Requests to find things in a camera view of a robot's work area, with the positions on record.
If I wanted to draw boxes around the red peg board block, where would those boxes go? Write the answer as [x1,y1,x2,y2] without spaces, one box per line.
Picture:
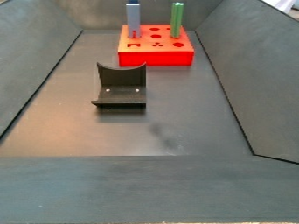
[117,24,193,67]

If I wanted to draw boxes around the dark blue rectangular peg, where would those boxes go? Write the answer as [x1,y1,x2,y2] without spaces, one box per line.
[128,0,139,4]

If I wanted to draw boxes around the green star-shaped peg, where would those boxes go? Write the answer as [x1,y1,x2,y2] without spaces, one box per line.
[171,2,183,38]

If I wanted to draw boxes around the black curved fixture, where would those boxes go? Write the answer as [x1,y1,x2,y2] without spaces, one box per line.
[91,64,147,107]

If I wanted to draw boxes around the light blue rectangular peg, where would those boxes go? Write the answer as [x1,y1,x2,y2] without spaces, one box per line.
[125,3,140,39]

